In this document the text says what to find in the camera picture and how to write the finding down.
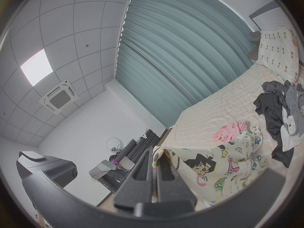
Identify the white printed pillow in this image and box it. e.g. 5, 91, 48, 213
258, 26, 300, 84

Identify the pink garment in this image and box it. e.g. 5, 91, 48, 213
212, 120, 248, 143

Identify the square ceiling light panel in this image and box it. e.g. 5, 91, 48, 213
20, 49, 53, 87

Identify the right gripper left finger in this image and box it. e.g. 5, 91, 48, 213
114, 147, 153, 211

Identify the blue-green curtain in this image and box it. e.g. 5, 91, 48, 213
114, 0, 259, 130

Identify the round mirror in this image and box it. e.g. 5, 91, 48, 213
106, 137, 123, 153

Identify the bed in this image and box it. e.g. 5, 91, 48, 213
153, 1, 304, 207

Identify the pile of clothes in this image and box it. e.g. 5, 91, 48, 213
253, 80, 304, 168

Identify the white ceiling air conditioner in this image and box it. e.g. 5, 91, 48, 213
39, 79, 79, 114

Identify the white printed pyjama top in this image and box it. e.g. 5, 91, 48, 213
152, 125, 270, 205

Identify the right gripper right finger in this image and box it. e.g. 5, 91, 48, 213
155, 152, 198, 208

